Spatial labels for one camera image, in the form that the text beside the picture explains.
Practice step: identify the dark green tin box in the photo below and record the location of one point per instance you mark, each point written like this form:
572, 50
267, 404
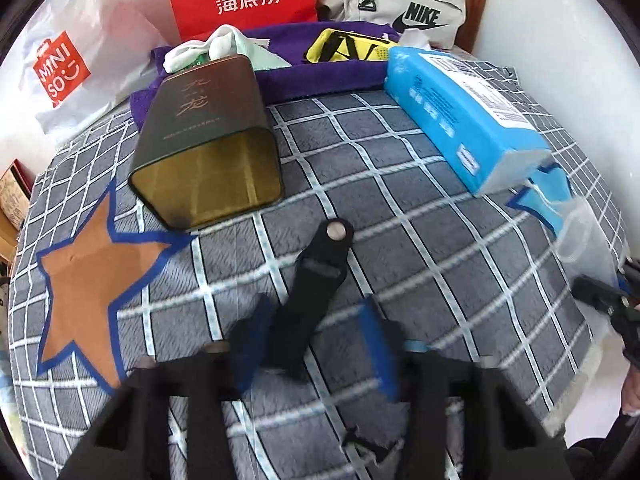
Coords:
200, 125

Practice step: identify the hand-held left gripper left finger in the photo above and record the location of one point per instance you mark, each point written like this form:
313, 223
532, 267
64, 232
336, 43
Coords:
250, 342

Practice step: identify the clear plastic bag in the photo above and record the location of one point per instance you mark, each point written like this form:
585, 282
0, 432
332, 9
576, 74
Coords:
585, 235

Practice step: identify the white and mint sock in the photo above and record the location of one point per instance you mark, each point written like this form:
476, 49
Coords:
222, 42

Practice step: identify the grey checked blanket with stars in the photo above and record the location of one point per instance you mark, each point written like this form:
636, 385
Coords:
400, 240

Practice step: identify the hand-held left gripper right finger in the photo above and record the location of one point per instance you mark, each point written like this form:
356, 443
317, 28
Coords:
382, 350

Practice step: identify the blue tissue pack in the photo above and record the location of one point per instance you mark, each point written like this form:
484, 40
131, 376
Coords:
450, 110

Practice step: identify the yellow packet with black print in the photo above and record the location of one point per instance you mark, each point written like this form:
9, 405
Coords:
340, 47

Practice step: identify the black plastic bar with rivet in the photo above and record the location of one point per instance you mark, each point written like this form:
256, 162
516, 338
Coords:
310, 290

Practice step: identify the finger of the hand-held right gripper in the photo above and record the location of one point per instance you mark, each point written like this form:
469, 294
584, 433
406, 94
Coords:
595, 292
631, 272

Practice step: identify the purple towel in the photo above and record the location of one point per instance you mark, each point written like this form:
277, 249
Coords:
300, 75

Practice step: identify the white plastic bag red logo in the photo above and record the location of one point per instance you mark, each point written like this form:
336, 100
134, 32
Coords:
115, 35

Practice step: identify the brown printed box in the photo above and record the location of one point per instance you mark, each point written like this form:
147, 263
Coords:
12, 195

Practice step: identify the brown wooden door frame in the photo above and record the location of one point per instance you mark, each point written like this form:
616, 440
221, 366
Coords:
475, 0

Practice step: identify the green tissue pack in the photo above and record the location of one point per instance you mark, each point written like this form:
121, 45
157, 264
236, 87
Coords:
200, 61

